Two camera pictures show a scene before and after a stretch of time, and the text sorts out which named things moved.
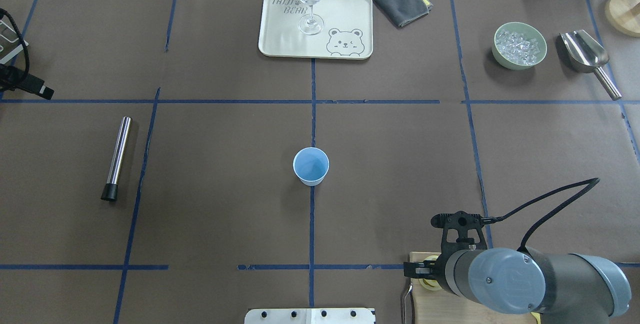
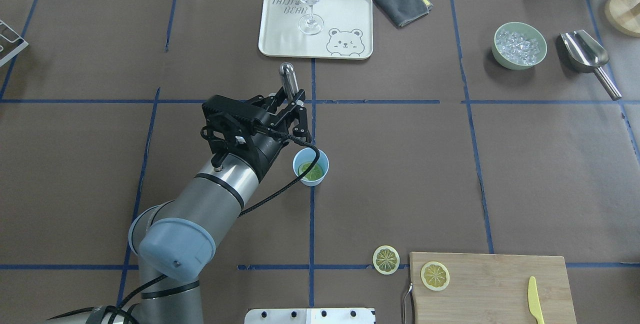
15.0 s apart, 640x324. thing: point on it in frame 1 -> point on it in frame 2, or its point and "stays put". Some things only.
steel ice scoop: (585, 55) stays put
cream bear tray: (347, 32) stays put
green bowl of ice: (518, 46) stays put
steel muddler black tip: (110, 193) -> (289, 79)
